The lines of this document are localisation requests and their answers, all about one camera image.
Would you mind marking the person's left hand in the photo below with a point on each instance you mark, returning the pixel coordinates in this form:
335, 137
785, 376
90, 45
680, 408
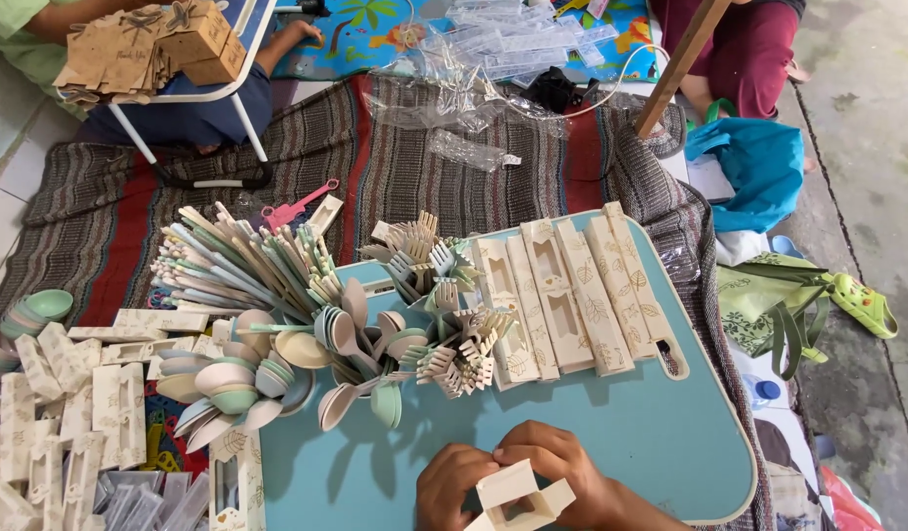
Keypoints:
443, 490

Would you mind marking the person's right hand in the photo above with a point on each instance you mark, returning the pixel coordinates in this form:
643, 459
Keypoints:
565, 464

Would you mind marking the small cream folding box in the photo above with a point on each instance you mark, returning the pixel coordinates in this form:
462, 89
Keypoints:
519, 495

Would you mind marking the light blue lap table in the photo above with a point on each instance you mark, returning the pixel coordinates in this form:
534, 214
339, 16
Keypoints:
631, 435

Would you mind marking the pile of pastel forks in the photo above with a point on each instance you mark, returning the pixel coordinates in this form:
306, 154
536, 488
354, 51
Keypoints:
443, 324

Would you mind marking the row of leaf-print cutlery boxes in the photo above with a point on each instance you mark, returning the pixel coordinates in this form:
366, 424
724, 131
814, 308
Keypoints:
572, 295

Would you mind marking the pile of pastel spoons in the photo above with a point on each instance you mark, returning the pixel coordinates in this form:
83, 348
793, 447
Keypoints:
277, 369

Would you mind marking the cream windowed cutlery box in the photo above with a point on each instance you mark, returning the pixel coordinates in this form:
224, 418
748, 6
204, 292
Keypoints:
236, 483

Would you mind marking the blue-capped water bottle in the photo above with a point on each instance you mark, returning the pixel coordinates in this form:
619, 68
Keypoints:
762, 391

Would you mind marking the green leaf-print tote bag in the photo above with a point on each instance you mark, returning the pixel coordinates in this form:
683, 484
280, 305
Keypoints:
756, 302

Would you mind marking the heap of colourful plastic pieces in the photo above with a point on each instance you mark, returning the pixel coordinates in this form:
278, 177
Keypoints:
166, 435

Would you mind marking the red plastic bag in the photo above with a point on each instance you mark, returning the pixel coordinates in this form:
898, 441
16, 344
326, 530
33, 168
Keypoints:
849, 505

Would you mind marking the stack of clear plastic cases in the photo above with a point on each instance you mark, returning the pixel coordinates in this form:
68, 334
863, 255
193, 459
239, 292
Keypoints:
140, 505

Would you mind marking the pile of pastel chopsticks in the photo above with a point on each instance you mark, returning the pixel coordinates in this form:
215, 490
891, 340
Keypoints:
233, 269

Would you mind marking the light blue sandal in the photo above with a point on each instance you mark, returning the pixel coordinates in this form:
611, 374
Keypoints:
786, 245

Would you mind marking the striped woven rug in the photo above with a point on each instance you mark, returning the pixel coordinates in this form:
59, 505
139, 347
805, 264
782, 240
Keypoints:
424, 177

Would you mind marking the pink plastic tool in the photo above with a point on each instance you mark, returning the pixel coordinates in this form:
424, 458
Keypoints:
288, 212

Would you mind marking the white paper sheet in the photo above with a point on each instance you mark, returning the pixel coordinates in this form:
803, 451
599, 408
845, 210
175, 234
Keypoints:
708, 179

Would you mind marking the green clog sandal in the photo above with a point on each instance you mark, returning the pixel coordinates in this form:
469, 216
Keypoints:
863, 302

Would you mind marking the blue plastic bag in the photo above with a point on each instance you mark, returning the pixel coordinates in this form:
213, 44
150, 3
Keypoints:
756, 169

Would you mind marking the heap of cream flat boxes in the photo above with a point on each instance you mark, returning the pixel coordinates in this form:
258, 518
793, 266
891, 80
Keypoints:
63, 413

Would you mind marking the wooden stick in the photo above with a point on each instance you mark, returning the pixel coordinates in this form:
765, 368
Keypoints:
679, 66

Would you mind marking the pile of clear plastic sleeves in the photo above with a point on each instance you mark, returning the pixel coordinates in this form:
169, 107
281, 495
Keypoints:
491, 51

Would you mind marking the stack of pastel bowls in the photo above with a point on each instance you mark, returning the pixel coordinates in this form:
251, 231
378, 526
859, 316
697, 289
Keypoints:
37, 308

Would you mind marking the colourful play mat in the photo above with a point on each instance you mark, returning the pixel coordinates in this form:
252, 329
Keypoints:
365, 33

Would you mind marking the white-framed folding table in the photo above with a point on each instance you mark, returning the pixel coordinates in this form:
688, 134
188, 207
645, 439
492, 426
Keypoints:
203, 88

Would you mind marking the pile of brown kraft boxes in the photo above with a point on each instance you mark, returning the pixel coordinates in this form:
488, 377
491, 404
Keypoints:
140, 51

